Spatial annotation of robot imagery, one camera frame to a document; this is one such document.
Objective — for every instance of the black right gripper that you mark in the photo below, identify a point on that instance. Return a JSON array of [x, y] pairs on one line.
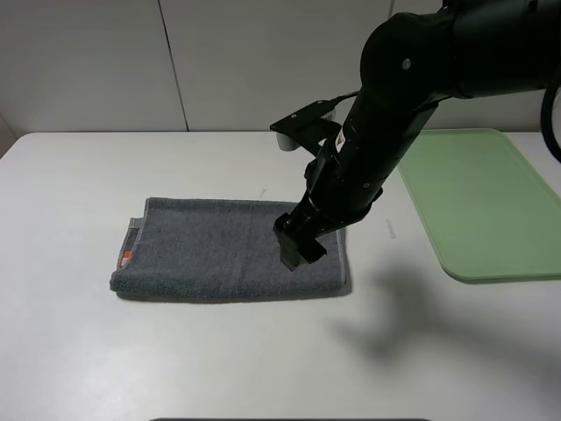
[[342, 183]]

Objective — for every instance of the grey towel with orange stripes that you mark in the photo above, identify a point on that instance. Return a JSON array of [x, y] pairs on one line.
[[219, 251]]

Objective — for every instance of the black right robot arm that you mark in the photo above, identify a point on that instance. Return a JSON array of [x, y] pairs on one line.
[[408, 66]]

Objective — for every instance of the light green plastic tray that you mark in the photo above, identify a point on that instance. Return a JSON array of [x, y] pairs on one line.
[[489, 215]]

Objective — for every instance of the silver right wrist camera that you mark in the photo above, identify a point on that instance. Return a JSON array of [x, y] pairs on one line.
[[307, 127]]

